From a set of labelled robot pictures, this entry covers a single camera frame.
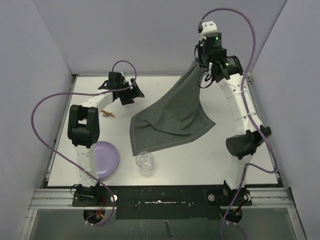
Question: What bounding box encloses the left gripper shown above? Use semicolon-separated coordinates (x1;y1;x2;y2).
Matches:
116;77;143;105

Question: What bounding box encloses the grey cloth napkin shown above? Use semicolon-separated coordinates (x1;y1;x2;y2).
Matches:
129;61;216;156

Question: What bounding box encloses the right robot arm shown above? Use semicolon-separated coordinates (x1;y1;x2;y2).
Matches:
195;32;271;205

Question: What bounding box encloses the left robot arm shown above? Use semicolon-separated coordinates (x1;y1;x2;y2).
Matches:
67;71;144;206

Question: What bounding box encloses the silver fork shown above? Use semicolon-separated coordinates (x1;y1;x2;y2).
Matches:
99;112;115;118

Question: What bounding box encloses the clear drinking glass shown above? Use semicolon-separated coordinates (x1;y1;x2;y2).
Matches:
135;151;154;176

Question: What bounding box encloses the purple plate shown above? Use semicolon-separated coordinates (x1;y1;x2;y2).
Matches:
94;141;120;179

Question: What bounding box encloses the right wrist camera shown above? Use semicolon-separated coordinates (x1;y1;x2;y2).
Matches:
198;21;218;40

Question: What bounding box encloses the green handled knife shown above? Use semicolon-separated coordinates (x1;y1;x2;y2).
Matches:
100;110;115;118

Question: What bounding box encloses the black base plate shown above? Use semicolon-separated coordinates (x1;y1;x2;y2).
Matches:
72;185;252;223

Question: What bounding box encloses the aluminium frame rail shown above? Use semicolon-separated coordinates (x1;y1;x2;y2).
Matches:
28;187;296;210

